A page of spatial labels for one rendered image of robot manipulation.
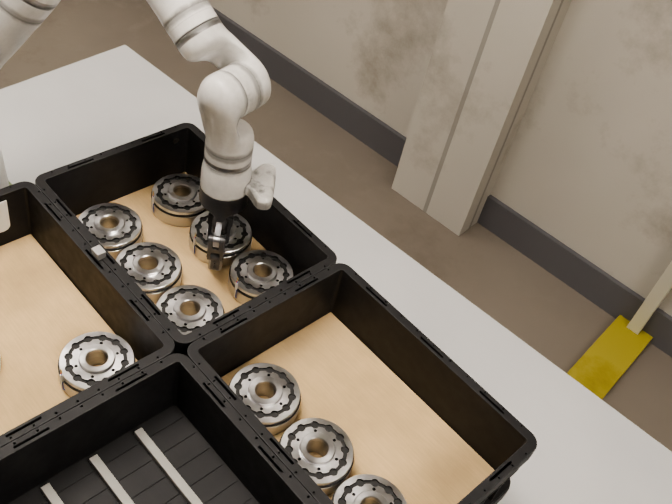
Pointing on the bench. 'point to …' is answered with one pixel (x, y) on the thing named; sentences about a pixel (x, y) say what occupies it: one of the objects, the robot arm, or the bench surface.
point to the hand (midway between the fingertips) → (218, 249)
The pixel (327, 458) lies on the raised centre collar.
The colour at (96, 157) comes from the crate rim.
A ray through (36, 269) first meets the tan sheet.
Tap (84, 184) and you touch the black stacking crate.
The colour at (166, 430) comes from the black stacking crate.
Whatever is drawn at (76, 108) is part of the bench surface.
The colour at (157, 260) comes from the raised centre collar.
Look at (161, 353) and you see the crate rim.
